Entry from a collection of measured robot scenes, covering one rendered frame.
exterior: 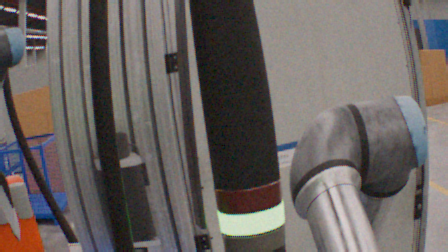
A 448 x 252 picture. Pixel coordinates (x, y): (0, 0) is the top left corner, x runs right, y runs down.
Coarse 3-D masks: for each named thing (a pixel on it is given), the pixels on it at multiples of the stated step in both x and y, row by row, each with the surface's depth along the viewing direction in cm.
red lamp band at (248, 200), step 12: (216, 192) 33; (228, 192) 32; (240, 192) 32; (252, 192) 32; (264, 192) 32; (276, 192) 32; (216, 204) 33; (228, 204) 32; (240, 204) 32; (252, 204) 32; (264, 204) 32
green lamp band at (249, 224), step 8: (280, 208) 33; (224, 216) 32; (232, 216) 32; (240, 216) 32; (248, 216) 32; (256, 216) 32; (264, 216) 32; (272, 216) 32; (280, 216) 33; (224, 224) 33; (232, 224) 32; (240, 224) 32; (248, 224) 32; (256, 224) 32; (264, 224) 32; (272, 224) 32; (280, 224) 33; (224, 232) 33; (232, 232) 32; (240, 232) 32; (248, 232) 32; (256, 232) 32
